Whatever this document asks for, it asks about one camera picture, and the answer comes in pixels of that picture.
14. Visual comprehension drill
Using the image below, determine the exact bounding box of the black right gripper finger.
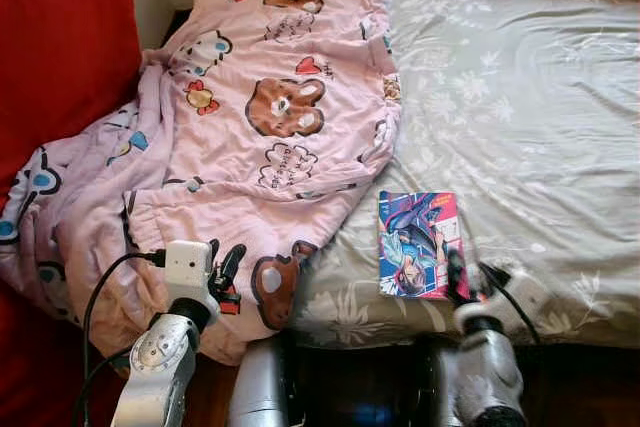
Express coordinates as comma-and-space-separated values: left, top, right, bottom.
445, 247, 471, 301

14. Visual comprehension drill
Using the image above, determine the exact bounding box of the colourful comic book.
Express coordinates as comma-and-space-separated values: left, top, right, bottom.
377, 190, 471, 301

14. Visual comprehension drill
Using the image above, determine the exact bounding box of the pink bear print blanket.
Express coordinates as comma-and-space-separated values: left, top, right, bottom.
0, 0, 403, 366

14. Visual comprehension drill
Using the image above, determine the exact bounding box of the silver robot left leg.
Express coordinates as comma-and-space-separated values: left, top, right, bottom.
228, 332, 299, 427

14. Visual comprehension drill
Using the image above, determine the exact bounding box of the silver robot leg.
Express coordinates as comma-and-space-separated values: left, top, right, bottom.
228, 332, 299, 427
425, 337, 471, 427

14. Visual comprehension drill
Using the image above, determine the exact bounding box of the silver robot right leg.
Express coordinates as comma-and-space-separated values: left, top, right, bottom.
425, 337, 471, 427

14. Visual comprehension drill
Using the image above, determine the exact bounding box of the bed with grey floral sheet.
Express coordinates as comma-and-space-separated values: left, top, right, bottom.
215, 0, 640, 348

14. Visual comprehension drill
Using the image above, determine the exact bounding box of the large red cushion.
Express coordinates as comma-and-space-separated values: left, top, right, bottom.
0, 0, 143, 427

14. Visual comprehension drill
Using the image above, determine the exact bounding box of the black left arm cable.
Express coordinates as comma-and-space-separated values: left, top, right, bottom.
75, 250, 169, 427

